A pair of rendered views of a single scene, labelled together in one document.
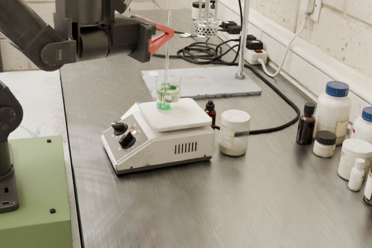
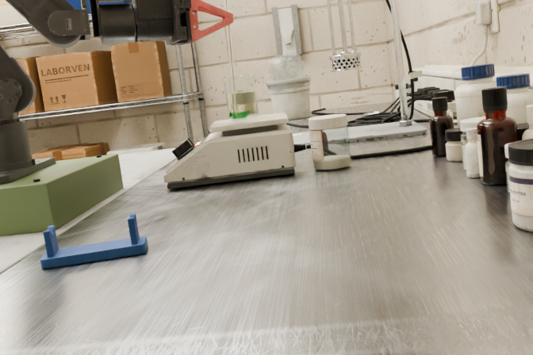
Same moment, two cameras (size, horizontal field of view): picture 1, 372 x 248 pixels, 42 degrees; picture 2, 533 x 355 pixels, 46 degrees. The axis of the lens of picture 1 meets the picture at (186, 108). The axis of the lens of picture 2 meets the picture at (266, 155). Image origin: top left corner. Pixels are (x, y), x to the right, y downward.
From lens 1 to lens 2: 0.51 m
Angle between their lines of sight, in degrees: 28
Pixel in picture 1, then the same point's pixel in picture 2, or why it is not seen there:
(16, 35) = (20, 1)
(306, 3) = (479, 9)
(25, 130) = not seen: hidden behind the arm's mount
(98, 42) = (120, 17)
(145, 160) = (200, 169)
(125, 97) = not seen: hidden behind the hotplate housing
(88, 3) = not seen: outside the picture
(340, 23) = (515, 15)
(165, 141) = (224, 144)
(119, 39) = (147, 12)
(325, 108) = (461, 98)
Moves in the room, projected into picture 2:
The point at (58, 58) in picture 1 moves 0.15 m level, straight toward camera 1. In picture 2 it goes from (68, 28) to (14, 21)
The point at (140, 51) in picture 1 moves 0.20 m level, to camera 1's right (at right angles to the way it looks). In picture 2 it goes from (175, 28) to (304, 7)
